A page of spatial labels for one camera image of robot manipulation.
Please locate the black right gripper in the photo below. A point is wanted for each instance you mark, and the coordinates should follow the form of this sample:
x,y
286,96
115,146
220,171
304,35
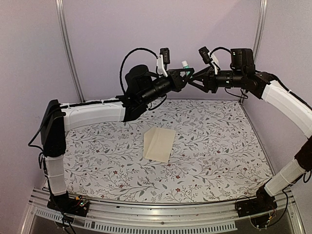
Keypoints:
x,y
211,82

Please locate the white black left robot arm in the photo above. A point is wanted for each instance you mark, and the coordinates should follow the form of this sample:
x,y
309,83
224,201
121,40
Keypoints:
x,y
60,119

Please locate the right aluminium frame post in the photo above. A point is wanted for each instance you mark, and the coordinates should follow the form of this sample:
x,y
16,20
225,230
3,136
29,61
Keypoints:
x,y
259,27

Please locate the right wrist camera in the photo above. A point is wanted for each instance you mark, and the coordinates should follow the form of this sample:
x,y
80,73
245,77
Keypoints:
x,y
210,59

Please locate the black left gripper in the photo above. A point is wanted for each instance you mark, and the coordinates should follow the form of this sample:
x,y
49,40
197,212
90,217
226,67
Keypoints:
x,y
179,82

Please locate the cream paper envelope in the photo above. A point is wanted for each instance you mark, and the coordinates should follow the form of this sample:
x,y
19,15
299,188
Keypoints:
x,y
158,143

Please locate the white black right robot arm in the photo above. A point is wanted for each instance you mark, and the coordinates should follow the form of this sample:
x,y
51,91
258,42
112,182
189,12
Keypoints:
x,y
268,88

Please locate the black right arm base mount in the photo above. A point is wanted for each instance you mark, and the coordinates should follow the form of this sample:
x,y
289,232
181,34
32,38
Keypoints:
x,y
261,209

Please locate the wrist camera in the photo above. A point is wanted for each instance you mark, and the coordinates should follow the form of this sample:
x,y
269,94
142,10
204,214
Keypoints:
x,y
162,61
210,59

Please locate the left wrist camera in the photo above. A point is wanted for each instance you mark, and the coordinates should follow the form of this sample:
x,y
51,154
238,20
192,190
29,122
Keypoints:
x,y
162,61

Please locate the aluminium frame post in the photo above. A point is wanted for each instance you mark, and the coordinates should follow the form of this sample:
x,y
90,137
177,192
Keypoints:
x,y
259,27
68,49

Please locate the left aluminium frame post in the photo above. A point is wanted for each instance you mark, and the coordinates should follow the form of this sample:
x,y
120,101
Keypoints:
x,y
68,49

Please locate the floral patterned table mat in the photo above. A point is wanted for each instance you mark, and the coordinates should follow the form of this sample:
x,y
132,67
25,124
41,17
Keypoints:
x,y
215,156

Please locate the front aluminium rail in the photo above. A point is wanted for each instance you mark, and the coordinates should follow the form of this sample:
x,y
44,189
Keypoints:
x,y
121,217

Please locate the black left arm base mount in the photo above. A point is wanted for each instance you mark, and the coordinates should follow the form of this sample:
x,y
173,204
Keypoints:
x,y
78,206

